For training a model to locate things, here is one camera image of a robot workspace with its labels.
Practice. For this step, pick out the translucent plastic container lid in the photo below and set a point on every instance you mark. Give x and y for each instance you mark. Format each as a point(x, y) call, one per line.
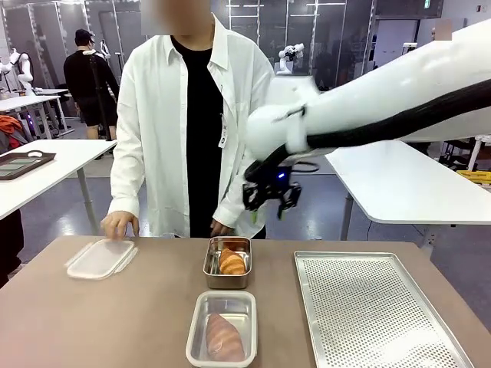
point(101, 260)
point(226, 301)

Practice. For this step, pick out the stainless steel container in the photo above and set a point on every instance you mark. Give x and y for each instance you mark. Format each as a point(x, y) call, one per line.
point(195, 345)
point(211, 276)

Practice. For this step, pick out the perforated metal baking tray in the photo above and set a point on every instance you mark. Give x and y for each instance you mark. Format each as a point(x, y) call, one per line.
point(383, 326)

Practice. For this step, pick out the brown serving tray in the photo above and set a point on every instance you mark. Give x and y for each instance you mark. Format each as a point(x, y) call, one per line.
point(23, 165)

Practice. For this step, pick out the person in black cap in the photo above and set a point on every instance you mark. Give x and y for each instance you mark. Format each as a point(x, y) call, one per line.
point(90, 84)

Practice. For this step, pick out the white sleeved right forearm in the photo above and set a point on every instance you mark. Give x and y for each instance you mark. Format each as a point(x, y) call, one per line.
point(126, 184)

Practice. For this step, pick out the small golden croissant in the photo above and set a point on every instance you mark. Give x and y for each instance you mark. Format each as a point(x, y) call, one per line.
point(232, 262)

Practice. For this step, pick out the white name tag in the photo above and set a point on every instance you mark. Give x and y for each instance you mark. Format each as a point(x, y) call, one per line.
point(223, 134)

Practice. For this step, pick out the orange jacket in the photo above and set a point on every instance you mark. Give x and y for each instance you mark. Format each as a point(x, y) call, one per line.
point(11, 128)

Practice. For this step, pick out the black tripod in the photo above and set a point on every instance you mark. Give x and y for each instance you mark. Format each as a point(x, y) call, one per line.
point(103, 107)

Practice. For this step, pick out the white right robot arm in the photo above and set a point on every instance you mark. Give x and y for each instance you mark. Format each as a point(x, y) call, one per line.
point(383, 88)

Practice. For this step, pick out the person's right hand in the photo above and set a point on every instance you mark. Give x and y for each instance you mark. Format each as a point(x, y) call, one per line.
point(119, 224)

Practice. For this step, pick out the yellow crate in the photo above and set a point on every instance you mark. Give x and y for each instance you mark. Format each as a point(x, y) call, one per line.
point(475, 178)

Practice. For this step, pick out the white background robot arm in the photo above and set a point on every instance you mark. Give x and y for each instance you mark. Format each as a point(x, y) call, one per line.
point(290, 57)
point(19, 67)

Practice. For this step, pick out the large golden croissant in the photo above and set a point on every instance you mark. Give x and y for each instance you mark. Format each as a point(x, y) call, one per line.
point(226, 339)

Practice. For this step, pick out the white sleeved left forearm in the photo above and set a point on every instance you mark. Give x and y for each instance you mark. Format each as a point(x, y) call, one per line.
point(234, 207)

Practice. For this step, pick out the person in white shirt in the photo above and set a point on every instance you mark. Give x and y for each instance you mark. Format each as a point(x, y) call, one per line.
point(153, 134)

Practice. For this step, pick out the white background workbench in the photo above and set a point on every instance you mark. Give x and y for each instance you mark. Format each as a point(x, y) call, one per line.
point(34, 103)

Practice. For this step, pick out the white side table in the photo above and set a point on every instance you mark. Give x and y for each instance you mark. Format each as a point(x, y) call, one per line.
point(57, 165)

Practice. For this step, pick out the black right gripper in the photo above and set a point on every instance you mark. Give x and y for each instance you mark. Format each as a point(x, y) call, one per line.
point(268, 191)

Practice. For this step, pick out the person's left hand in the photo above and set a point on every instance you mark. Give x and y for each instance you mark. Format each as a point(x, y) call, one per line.
point(221, 229)

